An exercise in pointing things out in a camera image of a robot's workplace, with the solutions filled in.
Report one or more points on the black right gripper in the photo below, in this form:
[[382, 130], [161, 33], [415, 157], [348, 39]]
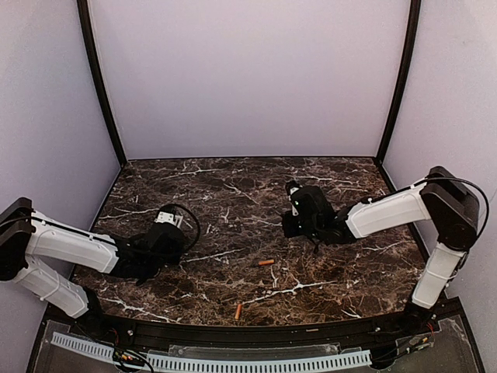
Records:
[[291, 224]]

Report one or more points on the orange battery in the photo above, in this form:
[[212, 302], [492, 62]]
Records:
[[238, 311], [266, 262]]

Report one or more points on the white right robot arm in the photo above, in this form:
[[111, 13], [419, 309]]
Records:
[[452, 204]]

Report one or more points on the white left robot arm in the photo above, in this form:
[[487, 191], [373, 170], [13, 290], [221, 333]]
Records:
[[27, 236]]

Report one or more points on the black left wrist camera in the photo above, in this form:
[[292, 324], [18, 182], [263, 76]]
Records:
[[168, 214]]

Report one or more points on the white slotted cable duct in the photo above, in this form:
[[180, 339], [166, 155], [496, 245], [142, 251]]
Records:
[[318, 358]]

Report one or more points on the black front table rail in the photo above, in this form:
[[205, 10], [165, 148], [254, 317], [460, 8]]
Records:
[[369, 332]]

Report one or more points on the black right frame post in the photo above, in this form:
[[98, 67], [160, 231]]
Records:
[[401, 80]]

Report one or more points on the black frame post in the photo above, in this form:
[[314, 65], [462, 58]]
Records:
[[401, 80], [98, 80]]

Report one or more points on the black left frame post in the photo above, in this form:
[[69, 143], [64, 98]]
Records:
[[98, 80]]

